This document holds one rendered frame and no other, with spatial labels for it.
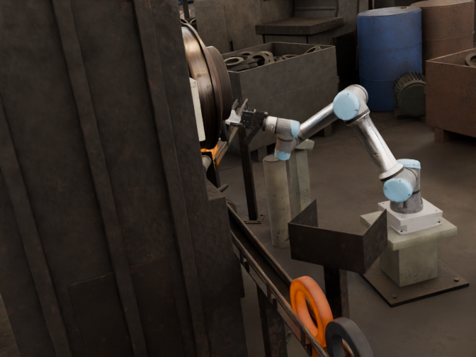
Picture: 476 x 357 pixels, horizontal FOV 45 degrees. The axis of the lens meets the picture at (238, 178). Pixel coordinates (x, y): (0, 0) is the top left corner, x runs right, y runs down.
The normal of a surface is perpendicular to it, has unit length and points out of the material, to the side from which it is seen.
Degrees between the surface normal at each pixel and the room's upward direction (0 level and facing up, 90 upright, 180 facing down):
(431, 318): 0
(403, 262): 90
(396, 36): 90
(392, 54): 90
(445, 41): 90
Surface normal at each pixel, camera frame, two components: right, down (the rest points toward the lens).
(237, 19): -0.74, 0.33
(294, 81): 0.59, 0.22
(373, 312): -0.12, -0.92
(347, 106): -0.52, 0.25
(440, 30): -0.33, 0.38
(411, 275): 0.25, 0.32
